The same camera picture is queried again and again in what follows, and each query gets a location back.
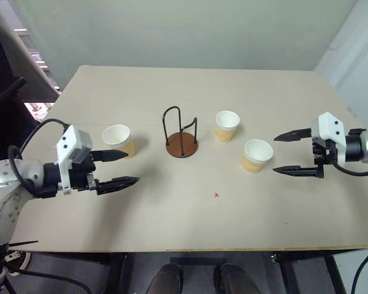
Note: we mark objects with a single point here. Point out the dark rounded shape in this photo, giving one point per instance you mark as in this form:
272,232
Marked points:
234,280
167,280

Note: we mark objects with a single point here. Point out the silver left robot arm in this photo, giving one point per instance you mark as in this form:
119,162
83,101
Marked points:
6,196

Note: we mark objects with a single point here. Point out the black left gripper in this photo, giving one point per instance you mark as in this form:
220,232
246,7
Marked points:
81,176

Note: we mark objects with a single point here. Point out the tan paper cup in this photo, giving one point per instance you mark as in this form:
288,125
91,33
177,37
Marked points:
118,136
225,131
256,159

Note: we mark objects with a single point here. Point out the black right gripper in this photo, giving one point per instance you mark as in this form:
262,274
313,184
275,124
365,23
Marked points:
323,151

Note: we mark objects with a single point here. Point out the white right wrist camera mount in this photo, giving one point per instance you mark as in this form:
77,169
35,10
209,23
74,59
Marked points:
328,127

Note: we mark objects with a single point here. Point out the grey desk panel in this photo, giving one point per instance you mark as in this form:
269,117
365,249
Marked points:
27,61

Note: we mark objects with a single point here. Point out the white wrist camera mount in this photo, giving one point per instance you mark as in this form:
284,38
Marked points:
70,144
328,127

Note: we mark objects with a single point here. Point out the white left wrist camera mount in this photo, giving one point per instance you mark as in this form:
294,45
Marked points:
70,144

